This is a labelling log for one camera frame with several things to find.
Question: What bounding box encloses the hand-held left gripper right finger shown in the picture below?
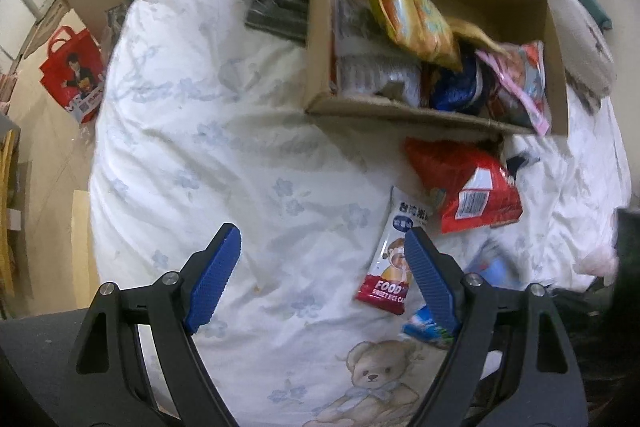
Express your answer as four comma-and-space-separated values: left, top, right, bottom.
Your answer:
404, 228, 591, 427

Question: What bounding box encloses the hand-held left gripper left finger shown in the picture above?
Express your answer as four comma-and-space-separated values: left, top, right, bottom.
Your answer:
72, 223, 242, 427

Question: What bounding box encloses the white red rice cracker packet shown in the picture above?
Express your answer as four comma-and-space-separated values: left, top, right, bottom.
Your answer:
356, 185, 426, 317

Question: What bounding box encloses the red snack packet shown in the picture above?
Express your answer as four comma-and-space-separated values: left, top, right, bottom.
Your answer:
404, 137, 523, 235

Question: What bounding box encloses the dark blue snack packet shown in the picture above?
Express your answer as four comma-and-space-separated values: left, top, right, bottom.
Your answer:
430, 57, 488, 112

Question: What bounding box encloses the pink edged snack packet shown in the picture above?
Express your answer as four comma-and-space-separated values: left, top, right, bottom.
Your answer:
475, 41, 551, 136

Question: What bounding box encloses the silver snack packet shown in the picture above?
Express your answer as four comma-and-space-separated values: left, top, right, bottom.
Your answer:
335, 54, 426, 105
332, 0, 396, 58

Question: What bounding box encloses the yellow brown snack packet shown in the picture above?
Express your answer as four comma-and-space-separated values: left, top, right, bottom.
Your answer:
447, 18, 506, 58

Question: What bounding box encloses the orange snack packet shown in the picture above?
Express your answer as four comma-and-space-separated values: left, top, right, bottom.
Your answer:
367, 0, 463, 72

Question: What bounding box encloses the brown cardboard box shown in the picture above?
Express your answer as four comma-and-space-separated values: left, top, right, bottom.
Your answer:
305, 0, 571, 138

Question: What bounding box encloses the pink fluffy cloth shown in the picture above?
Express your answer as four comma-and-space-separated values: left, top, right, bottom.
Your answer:
575, 249, 621, 280

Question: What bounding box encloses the blue white snack packet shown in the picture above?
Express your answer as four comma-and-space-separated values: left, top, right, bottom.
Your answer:
402, 304, 458, 350

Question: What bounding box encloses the light blue packet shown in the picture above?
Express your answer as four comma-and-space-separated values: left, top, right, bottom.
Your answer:
462, 239, 521, 290

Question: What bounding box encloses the small dark packet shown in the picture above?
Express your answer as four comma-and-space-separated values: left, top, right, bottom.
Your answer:
505, 147, 543, 172

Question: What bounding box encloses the bear print bed sheet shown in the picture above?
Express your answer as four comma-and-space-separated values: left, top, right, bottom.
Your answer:
89, 0, 633, 427

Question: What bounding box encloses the grey checkered duvet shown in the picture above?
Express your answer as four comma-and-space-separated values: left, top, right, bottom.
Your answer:
167, 0, 618, 115

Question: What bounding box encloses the yellow wooden chair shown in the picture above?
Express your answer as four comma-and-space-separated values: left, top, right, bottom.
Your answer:
0, 127, 23, 298

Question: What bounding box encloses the red shopping bag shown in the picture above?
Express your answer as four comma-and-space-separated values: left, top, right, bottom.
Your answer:
40, 26, 106, 124

